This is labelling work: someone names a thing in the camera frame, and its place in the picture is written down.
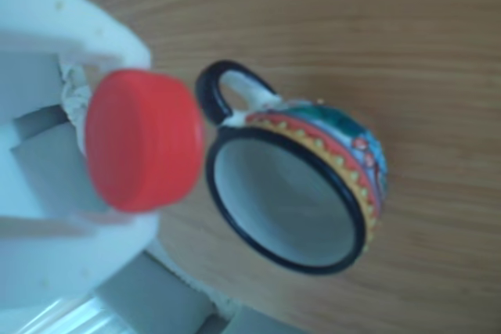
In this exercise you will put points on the red bottle cap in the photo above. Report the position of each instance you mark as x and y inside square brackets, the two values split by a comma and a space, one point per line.
[141, 142]

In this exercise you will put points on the black-rimmed patterned ceramic cup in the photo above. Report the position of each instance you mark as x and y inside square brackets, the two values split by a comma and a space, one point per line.
[289, 209]

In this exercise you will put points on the white pleated curtain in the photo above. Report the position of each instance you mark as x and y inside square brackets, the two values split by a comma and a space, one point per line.
[78, 318]

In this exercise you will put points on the beige sofa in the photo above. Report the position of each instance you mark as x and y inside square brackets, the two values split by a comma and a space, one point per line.
[156, 295]

